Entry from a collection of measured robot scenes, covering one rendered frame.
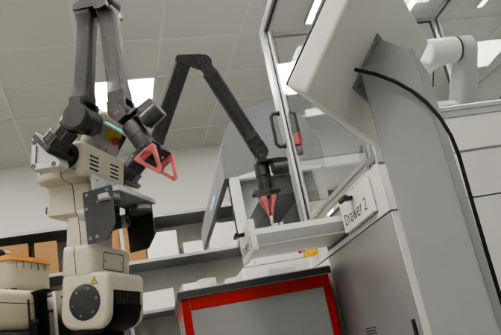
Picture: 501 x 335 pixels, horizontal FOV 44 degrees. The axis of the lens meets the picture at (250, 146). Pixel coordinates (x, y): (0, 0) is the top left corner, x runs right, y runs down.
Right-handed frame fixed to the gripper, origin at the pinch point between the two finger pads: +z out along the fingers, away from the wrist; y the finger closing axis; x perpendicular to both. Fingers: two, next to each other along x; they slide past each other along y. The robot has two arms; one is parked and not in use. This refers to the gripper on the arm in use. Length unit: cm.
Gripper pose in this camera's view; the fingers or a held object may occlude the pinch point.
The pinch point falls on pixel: (271, 214)
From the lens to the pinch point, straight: 226.1
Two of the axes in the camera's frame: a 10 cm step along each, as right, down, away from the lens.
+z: 1.8, 9.4, -3.1
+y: -9.8, 1.3, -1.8
